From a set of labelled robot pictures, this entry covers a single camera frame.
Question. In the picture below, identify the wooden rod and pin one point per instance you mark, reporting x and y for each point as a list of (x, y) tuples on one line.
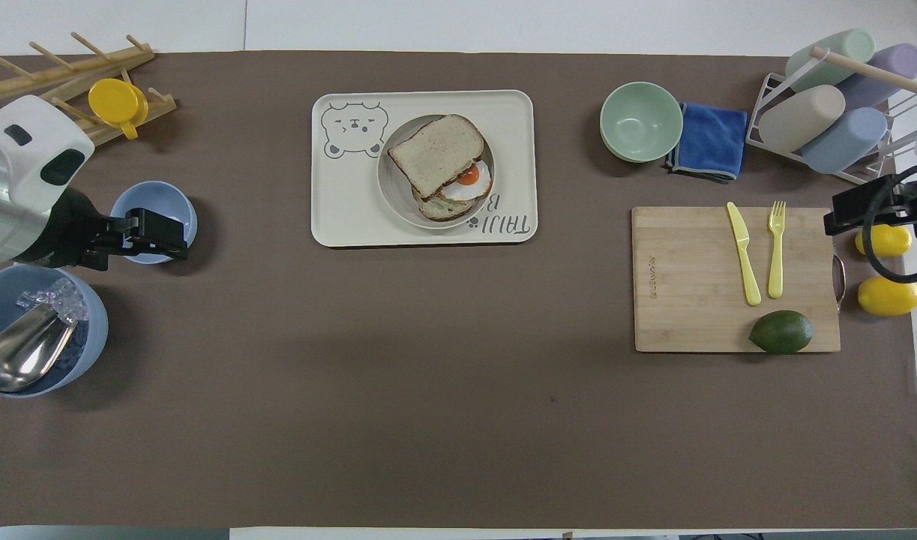
[(870, 71)]

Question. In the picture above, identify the beige cup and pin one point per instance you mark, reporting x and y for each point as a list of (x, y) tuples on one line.
[(799, 118)]

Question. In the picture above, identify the yellow cup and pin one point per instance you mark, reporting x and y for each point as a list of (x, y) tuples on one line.
[(115, 99)]

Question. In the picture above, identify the clear ice cubes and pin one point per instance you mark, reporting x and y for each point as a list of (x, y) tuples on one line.
[(67, 298)]

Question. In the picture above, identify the bread slice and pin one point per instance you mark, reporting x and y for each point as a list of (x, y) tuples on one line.
[(437, 210), (436, 154)]

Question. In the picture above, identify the blue cloth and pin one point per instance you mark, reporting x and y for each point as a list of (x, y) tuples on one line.
[(713, 142)]

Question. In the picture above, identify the yellow plastic knife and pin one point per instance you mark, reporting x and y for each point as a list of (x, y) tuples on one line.
[(743, 251)]

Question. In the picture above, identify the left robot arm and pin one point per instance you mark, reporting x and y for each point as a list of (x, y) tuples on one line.
[(25, 150)]

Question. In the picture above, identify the purple cup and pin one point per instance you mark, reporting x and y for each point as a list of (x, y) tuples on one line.
[(889, 75)]

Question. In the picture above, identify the wooden dish rack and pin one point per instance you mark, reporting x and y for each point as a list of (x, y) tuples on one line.
[(61, 75)]

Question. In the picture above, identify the blue cup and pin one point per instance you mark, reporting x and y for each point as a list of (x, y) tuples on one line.
[(844, 141)]

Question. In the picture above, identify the cream tray with bear print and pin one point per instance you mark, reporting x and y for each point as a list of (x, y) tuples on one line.
[(346, 195)]

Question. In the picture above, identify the green avocado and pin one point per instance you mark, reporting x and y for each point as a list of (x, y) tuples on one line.
[(780, 331)]

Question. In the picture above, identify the yellow plastic fork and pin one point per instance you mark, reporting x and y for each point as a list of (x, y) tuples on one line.
[(776, 262)]

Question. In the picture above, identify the large blue bowl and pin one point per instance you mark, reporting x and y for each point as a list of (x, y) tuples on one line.
[(91, 337)]

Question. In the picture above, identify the white round plate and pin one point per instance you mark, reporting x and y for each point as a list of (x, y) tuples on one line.
[(395, 201)]

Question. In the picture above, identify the green cup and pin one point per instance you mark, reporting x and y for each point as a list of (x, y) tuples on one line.
[(840, 52)]

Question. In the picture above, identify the metal scoop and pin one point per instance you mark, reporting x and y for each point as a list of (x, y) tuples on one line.
[(16, 352)]

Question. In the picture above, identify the small blue bowl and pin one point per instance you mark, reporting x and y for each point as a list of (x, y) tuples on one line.
[(147, 196)]

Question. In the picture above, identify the yellow lemon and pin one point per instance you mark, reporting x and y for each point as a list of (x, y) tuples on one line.
[(889, 241), (887, 296)]

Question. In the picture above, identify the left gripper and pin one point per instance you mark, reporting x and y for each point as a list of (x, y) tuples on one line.
[(64, 229)]

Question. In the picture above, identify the green bowl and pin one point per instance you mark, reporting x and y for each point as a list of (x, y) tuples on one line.
[(639, 120)]

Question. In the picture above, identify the fried egg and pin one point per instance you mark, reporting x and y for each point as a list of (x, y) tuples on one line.
[(473, 184)]

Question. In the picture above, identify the wooden cutting board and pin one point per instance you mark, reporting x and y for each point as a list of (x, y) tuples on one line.
[(690, 285)]

